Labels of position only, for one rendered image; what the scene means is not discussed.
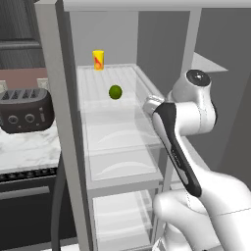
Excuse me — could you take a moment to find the black toaster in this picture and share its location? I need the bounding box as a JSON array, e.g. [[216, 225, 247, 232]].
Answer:
[[0, 87, 56, 134]]

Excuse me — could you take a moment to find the clear fridge crisper drawer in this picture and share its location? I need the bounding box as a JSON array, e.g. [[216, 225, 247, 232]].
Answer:
[[84, 128, 165, 190]]

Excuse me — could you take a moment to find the green lime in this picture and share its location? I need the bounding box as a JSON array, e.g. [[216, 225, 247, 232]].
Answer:
[[108, 84, 124, 101]]

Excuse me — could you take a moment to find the yellow can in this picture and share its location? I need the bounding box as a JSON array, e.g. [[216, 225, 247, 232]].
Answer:
[[91, 49, 106, 72]]

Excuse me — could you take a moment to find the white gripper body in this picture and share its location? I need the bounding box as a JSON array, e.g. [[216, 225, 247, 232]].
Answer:
[[142, 94, 166, 117]]

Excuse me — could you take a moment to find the black oven with knobs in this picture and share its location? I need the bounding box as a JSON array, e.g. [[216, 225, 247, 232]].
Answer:
[[0, 166, 78, 251]]

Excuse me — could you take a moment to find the white freezer drawer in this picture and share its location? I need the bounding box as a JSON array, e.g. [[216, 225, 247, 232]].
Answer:
[[92, 189, 155, 251]]

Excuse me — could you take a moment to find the grey fridge body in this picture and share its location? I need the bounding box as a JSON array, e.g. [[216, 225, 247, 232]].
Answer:
[[33, 0, 251, 251]]

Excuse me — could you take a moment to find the clear glass fridge shelf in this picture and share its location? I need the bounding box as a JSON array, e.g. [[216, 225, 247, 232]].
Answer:
[[75, 64, 166, 155]]

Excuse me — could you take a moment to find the grey oven door handle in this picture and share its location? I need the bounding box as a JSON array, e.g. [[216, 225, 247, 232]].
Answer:
[[0, 185, 51, 201]]

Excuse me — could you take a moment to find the dark grey fridge door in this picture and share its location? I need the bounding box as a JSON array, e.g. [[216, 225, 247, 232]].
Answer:
[[180, 7, 251, 181]]

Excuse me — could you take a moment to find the dark grey fridge door handle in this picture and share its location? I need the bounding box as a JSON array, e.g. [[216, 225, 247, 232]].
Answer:
[[50, 152, 68, 251]]

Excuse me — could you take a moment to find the white fridge door shelf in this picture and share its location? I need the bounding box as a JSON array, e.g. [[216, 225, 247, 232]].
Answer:
[[190, 51, 229, 74]]

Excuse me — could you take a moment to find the dark grey wall cupboard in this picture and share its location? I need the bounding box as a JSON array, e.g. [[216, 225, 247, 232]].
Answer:
[[0, 0, 46, 71]]

